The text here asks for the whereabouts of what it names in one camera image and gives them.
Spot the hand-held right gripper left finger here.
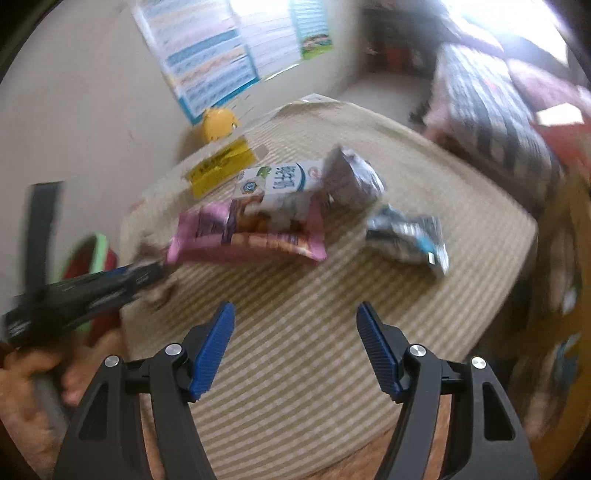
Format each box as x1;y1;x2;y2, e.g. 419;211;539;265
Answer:
52;301;237;480

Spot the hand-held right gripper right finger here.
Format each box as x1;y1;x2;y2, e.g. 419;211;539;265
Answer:
356;301;539;480

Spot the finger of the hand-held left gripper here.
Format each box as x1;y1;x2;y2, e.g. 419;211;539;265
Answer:
92;281;160;315
92;261;167;289

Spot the green plastic bin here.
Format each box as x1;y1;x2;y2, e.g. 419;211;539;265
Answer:
62;232;122;334

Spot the pink snack wrapper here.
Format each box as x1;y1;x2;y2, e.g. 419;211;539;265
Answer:
166;200;328;264

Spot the white blue wrapper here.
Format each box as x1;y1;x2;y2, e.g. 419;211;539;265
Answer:
366;205;451;278

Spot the yellow snack packet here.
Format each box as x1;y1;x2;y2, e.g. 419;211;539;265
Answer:
187;138;257;199

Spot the white bag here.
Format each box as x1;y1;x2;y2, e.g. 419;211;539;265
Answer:
322;145;386;210

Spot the white milk carton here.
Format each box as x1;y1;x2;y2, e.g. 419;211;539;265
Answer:
233;158;326;232

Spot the person's left hand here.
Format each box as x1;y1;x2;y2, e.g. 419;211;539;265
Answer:
0;344;95;462

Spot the beige checked tablecloth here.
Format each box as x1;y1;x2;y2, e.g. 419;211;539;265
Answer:
121;99;539;472

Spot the yellow duck stool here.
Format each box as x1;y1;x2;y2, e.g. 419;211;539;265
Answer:
201;107;241;144

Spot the yellow wooden chair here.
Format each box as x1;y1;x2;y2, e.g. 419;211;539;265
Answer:
531;171;591;333

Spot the bed with blue plaid sheet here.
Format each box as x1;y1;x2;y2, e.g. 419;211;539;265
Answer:
422;41;568;217

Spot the orange bucket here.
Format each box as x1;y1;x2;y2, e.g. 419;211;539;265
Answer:
385;46;409;70

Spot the pink quilt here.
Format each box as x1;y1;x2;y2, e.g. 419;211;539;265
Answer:
508;60;591;121

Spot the dark metal desk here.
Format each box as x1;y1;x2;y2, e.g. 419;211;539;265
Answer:
362;4;439;75

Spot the bright window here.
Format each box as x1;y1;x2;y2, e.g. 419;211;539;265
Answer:
434;0;555;47

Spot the blue letter wall poster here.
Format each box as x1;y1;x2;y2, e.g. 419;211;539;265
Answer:
131;0;259;125

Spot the white chart wall poster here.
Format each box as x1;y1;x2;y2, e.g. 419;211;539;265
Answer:
231;0;301;77

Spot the green number wall poster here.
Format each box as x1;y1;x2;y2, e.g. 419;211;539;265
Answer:
288;0;335;61

